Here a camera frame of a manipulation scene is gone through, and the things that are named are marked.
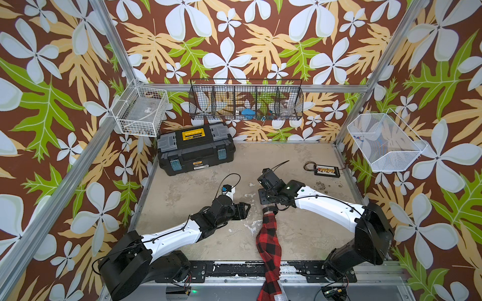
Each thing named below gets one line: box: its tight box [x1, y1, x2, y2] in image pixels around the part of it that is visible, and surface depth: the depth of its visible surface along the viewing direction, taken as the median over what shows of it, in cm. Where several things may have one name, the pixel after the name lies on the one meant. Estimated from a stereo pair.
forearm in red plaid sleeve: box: [256, 211, 283, 301], surface depth 76 cm
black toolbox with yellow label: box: [156, 122, 236, 177], surface depth 100 cm
